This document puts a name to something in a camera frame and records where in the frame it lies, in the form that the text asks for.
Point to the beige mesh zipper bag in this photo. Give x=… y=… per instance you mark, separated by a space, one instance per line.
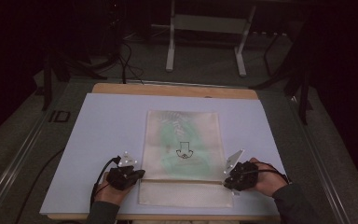
x=183 y=196

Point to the white metal stand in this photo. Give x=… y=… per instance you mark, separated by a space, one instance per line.
x=209 y=23

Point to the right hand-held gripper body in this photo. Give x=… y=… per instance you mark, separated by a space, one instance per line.
x=244 y=177

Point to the person's right hand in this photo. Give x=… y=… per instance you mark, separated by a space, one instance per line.
x=270 y=180

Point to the green garment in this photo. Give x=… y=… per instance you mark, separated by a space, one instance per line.
x=195 y=161

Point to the metal floor rail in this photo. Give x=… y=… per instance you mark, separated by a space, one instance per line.
x=15 y=165
x=323 y=161

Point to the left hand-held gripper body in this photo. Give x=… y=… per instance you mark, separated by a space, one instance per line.
x=122 y=179

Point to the black stand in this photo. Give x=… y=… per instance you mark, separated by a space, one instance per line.
x=298 y=77
x=62 y=68

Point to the person's left hand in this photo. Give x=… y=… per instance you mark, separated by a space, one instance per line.
x=108 y=194

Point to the lavender table mat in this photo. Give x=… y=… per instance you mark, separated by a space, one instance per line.
x=112 y=124

